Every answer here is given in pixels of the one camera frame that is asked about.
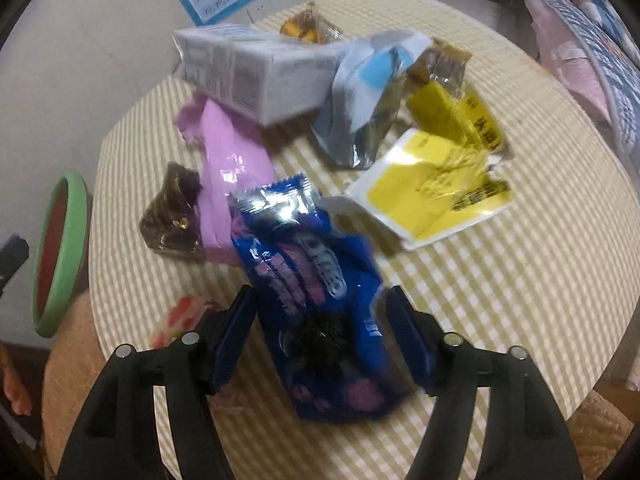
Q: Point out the green rimmed red bin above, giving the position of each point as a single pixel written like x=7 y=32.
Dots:
x=65 y=240

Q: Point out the blue patterned quilt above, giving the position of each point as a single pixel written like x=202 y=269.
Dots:
x=590 y=25

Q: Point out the yellow white wrapper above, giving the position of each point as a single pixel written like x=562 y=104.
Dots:
x=410 y=195

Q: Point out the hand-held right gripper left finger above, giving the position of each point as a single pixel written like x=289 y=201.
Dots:
x=232 y=340

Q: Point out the pink blanket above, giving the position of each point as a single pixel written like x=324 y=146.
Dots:
x=565 y=70

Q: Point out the person's left hand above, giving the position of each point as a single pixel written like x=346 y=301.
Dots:
x=12 y=385

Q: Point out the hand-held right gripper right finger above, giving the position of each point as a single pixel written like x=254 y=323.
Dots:
x=405 y=330

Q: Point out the clear brown wrapper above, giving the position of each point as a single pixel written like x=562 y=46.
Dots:
x=440 y=65

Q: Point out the checked tablecloth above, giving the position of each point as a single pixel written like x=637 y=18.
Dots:
x=525 y=285

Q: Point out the white wall socket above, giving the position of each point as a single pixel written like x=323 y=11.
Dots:
x=263 y=6

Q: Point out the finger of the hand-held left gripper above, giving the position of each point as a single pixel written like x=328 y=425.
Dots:
x=12 y=257

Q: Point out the tan plush stool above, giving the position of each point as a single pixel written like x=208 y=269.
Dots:
x=70 y=370
x=600 y=425

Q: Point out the dark yellow wrapper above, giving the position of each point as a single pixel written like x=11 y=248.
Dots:
x=440 y=110

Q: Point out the pink plastic wrapper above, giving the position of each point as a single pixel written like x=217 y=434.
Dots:
x=225 y=160

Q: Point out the red pink snack wrapper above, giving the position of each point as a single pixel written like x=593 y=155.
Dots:
x=182 y=315

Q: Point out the white milk carton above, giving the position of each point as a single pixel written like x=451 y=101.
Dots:
x=250 y=70

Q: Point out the brown yellow candy wrapper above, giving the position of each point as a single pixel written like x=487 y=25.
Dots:
x=305 y=25

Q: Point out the blue cookie wrapper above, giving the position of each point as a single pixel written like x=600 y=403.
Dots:
x=310 y=280

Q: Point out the dark brown candy wrapper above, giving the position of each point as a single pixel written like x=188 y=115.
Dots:
x=170 y=215

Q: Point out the silver blue snack bag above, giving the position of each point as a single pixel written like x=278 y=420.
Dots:
x=350 y=120

